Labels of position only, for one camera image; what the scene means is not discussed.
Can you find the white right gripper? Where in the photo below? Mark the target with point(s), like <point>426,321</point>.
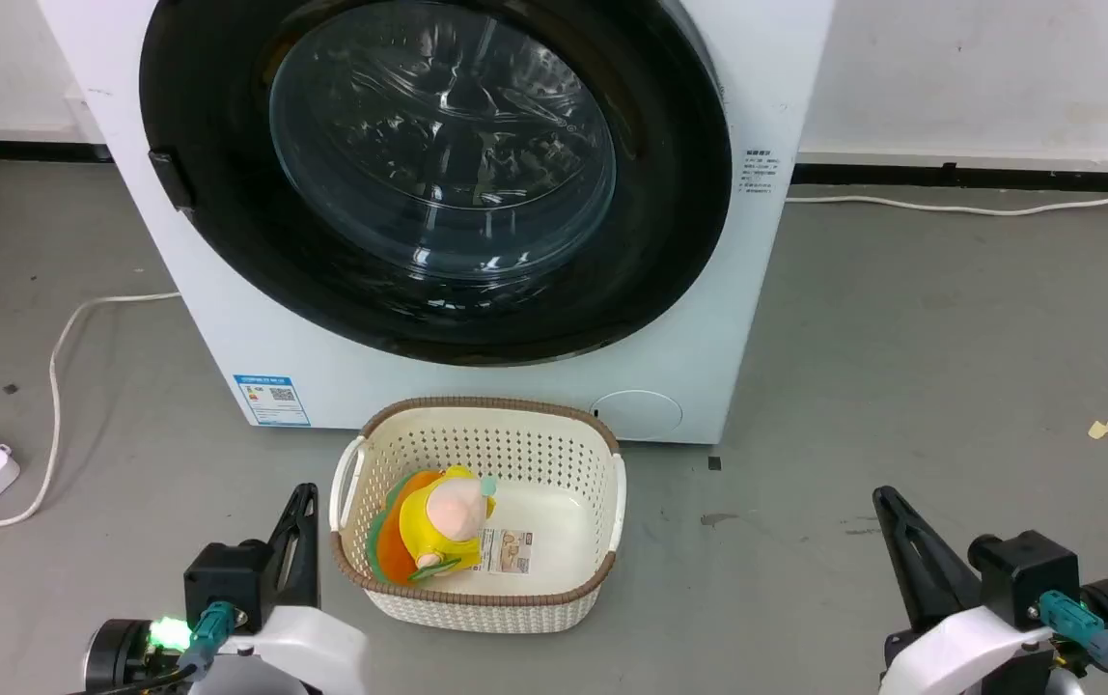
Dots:
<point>964,652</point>

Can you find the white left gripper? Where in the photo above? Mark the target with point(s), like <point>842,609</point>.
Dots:
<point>308,647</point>

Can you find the white front-load washing machine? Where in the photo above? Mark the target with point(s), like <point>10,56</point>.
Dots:
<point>226,319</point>

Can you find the round black glass washer door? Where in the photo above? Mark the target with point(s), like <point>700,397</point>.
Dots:
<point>438,164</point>

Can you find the yellow plush doll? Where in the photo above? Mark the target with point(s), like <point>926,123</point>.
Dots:
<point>438,526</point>

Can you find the blue energy label sticker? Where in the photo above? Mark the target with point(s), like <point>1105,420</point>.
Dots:
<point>271,400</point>

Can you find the printed paper product label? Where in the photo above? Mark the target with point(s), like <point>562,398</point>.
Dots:
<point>508,550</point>

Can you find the small yellow paper scrap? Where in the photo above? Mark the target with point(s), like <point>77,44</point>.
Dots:
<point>1099,430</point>

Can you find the cream woven laundry basket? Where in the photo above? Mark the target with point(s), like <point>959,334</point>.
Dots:
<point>554,454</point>

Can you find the round white filter cover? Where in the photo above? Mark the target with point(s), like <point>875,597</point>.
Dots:
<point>639,414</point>

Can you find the small printed text sticker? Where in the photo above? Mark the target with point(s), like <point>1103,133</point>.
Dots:
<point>758,171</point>

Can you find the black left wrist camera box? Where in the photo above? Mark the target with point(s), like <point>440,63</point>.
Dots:
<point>224,577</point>

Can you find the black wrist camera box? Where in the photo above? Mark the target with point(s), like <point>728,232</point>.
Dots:
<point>1022,577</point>
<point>224,577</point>

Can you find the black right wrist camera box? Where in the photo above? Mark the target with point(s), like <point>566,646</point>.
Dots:
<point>1022,577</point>

